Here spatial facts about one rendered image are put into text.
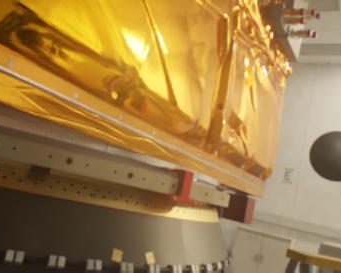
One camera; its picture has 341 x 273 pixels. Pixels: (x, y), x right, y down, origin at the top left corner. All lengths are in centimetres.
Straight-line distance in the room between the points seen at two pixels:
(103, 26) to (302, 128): 809
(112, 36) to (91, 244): 45
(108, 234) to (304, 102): 817
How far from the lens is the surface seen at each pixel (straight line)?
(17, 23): 65
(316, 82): 901
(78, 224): 87
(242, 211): 201
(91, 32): 74
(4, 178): 88
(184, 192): 101
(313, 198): 843
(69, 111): 76
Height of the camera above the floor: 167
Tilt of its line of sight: 10 degrees up
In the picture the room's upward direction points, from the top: 13 degrees clockwise
